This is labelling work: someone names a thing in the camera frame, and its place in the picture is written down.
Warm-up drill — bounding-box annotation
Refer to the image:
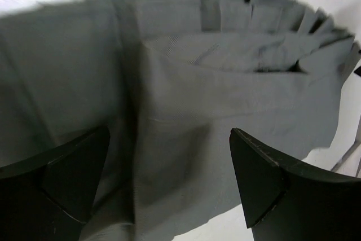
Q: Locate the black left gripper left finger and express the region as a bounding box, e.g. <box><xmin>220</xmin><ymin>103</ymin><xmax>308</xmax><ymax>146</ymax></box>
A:
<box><xmin>1</xmin><ymin>126</ymin><xmax>110</xmax><ymax>241</ymax></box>

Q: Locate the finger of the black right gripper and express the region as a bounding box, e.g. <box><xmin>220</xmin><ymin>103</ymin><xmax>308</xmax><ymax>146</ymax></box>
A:
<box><xmin>354</xmin><ymin>66</ymin><xmax>361</xmax><ymax>77</ymax></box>

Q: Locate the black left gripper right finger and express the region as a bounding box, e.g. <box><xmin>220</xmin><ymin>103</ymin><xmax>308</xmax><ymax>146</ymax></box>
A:
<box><xmin>230</xmin><ymin>128</ymin><xmax>360</xmax><ymax>241</ymax></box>

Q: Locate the grey pleated skirt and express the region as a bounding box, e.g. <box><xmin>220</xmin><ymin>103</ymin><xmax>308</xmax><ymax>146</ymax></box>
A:
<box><xmin>1</xmin><ymin>0</ymin><xmax>360</xmax><ymax>240</ymax></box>

